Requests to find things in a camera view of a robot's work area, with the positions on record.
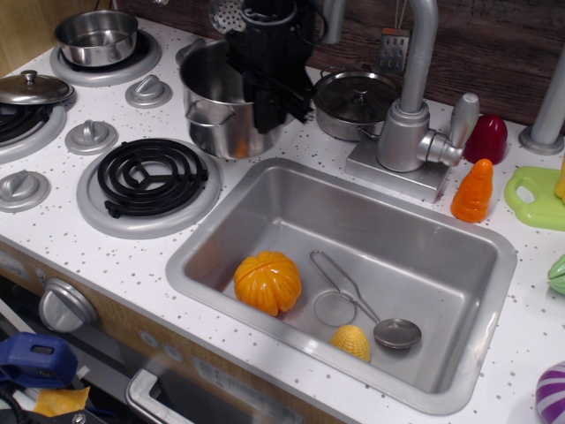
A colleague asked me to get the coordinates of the silver oven dial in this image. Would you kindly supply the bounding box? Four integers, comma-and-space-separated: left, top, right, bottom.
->
39, 278, 98, 333

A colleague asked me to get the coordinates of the black coil left burner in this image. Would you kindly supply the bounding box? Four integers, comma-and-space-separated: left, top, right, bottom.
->
1, 103, 66, 164

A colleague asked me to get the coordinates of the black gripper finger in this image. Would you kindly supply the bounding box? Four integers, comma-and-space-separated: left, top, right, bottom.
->
254, 86, 289, 134
242, 70, 258, 103

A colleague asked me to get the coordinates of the green plastic vegetable right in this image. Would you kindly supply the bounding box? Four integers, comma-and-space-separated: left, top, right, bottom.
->
547, 255, 565, 295

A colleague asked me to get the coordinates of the silver post right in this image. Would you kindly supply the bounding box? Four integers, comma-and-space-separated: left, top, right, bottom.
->
518, 50, 564, 155

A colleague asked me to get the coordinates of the tall steel stock pot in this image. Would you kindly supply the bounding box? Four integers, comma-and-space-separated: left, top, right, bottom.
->
179, 41, 293, 160

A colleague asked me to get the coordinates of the silver stove knob back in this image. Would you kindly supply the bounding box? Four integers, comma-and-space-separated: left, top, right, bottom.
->
175, 38, 207, 66

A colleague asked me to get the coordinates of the hanging slotted spoon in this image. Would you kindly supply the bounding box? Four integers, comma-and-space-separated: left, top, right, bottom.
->
208, 0, 245, 34

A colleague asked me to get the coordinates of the wire strainer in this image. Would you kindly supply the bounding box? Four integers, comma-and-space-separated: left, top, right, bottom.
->
310, 250, 357, 328

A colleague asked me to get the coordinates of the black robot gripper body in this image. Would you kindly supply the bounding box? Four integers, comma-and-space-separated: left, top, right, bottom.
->
225, 12, 314, 123

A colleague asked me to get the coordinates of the steel sink basin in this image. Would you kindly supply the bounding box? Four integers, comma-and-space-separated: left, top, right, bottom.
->
166, 158, 517, 415

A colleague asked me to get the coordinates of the silver stove knob front-left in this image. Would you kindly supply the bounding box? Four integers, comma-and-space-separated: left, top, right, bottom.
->
1, 170, 51, 213

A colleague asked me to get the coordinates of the orange plastic pumpkin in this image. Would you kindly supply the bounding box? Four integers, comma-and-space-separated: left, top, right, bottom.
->
234, 251, 302, 316

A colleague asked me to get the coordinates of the yellow cloth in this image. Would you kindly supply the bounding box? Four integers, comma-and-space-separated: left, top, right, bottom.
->
33, 387, 90, 417

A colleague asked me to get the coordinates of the silver back left burner ring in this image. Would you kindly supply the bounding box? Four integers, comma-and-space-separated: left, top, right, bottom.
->
49, 28, 163, 88

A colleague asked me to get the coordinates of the yellow plastic corn piece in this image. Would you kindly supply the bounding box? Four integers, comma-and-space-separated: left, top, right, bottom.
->
329, 324, 371, 362

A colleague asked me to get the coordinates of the black coil burner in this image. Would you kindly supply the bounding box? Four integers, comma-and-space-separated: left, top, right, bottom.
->
1, 103, 66, 164
77, 139, 222, 239

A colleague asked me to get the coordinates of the black coil front burner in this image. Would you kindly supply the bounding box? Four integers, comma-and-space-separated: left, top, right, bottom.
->
77, 139, 222, 239

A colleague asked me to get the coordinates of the hanging small grater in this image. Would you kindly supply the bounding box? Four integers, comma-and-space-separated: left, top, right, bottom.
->
373, 1, 411, 74

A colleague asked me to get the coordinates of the silver toy faucet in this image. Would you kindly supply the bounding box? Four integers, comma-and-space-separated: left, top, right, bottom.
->
345, 0, 480, 203

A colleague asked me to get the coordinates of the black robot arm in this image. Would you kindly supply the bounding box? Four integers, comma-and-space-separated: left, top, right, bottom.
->
225, 1, 321, 134

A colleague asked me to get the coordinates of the small lidded steel pan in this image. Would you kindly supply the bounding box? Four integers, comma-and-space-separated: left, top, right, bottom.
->
313, 66, 399, 141

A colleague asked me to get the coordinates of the dark red plastic pepper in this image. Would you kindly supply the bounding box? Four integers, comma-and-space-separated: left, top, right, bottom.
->
463, 115, 508, 165

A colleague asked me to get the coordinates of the blue clamp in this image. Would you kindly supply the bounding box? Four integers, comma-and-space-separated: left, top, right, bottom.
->
1, 332, 78, 389

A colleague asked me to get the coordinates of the steel ladle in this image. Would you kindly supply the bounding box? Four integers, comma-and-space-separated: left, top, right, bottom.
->
350, 280, 422, 350

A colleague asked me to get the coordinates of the silver stove knob front-middle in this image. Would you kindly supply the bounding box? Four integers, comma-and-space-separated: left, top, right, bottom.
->
64, 119, 118, 155

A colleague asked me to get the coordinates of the green plastic cutting board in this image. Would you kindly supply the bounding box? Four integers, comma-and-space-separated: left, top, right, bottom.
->
504, 166, 564, 231

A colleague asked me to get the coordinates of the silver oven door handle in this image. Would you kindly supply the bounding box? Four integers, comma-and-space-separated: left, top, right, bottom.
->
124, 368, 305, 424

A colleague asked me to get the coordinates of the silver stove knob middle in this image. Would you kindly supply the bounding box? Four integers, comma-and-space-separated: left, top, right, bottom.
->
124, 75, 173, 109

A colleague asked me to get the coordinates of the steel bowl pot on burner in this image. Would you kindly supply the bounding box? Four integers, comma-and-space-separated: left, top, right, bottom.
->
54, 10, 139, 67

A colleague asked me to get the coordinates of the steel pot lid left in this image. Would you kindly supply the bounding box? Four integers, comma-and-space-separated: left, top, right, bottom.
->
1, 70, 74, 105

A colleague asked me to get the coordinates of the purple striped plastic vegetable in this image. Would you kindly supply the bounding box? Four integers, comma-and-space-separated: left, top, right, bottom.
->
535, 361, 564, 423

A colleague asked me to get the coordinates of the orange plastic carrot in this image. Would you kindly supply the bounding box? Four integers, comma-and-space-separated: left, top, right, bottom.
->
450, 159, 493, 223

